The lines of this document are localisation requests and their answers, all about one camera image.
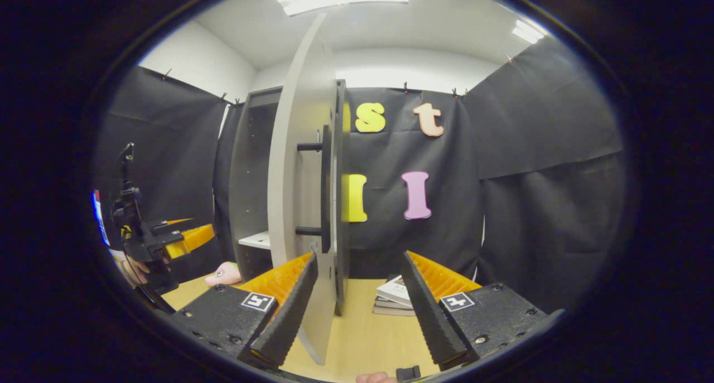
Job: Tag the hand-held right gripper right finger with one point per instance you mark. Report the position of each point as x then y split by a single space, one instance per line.
432 316

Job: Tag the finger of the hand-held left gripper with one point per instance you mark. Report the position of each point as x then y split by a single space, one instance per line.
192 239
170 224

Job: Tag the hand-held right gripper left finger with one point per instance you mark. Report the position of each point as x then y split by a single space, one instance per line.
287 316

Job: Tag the white cabinet shelf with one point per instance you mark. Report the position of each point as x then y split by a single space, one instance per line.
257 240

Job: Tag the dark grey cabinet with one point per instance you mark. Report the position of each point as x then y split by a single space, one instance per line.
251 177

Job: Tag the grey book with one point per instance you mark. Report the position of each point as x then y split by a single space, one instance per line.
390 312
390 304

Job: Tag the red white blue sign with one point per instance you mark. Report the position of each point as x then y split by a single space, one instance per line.
99 218

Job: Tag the white book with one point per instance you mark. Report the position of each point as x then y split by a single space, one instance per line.
396 290

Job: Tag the pink plush toy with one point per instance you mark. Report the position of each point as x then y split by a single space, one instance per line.
224 274

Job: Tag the black backdrop cloth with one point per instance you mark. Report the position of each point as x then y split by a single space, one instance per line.
546 204

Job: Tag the small ceiling light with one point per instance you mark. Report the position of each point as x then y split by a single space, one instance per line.
527 32

